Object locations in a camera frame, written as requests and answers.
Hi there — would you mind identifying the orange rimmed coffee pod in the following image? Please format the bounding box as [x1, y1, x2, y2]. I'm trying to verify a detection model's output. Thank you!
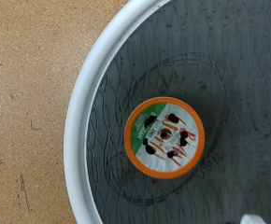
[123, 96, 206, 180]

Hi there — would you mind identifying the white two-tier turntable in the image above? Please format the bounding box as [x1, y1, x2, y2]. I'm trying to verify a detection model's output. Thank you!
[64, 0, 271, 224]

